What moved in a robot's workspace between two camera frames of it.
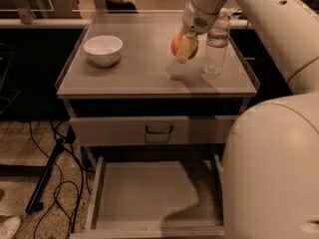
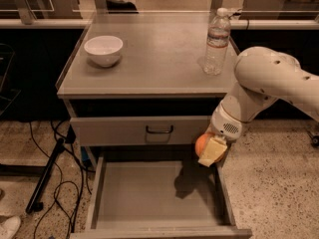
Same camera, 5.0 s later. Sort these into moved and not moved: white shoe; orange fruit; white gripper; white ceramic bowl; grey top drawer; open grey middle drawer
Moved: orange fruit; white gripper
Not moved: white ceramic bowl; white shoe; grey top drawer; open grey middle drawer
